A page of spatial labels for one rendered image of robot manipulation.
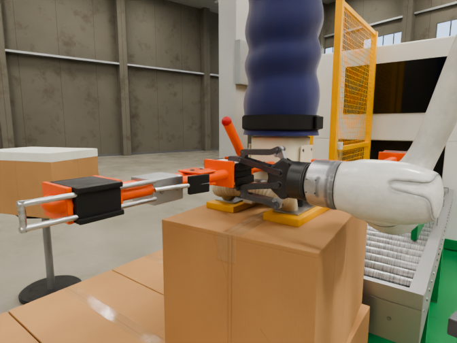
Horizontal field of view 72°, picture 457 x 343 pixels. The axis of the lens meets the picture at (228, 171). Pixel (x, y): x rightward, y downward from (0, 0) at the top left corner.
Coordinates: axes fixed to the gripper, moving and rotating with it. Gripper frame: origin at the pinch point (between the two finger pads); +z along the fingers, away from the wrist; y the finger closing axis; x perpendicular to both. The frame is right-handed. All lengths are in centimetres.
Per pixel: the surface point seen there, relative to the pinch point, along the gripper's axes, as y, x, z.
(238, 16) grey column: -86, 132, 94
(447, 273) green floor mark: 106, 240, -39
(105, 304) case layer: 54, -1, 54
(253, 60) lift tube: -27.8, 15.3, 3.9
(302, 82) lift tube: -21.7, 20.4, -8.1
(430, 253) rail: 47, 109, -34
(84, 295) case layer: 54, -3, 66
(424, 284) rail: 47, 74, -36
